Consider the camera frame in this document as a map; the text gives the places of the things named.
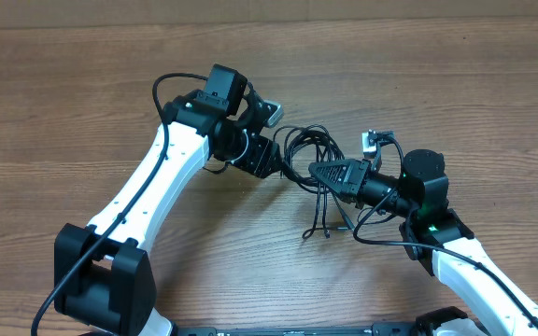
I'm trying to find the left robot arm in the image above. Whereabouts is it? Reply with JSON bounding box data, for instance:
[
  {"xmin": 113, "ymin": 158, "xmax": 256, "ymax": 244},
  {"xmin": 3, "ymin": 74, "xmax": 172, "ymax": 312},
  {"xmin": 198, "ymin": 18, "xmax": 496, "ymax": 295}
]
[{"xmin": 31, "ymin": 64, "xmax": 283, "ymax": 335}]

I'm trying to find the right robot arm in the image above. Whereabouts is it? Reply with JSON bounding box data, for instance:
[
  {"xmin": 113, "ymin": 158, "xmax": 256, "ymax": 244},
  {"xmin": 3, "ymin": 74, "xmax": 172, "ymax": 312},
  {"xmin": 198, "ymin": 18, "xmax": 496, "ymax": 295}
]
[{"xmin": 309, "ymin": 149, "xmax": 538, "ymax": 335}]

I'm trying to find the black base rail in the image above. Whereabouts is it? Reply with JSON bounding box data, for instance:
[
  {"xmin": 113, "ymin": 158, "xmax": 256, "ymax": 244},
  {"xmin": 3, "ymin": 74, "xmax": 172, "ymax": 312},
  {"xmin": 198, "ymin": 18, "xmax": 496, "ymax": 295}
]
[{"xmin": 172, "ymin": 322, "xmax": 421, "ymax": 336}]

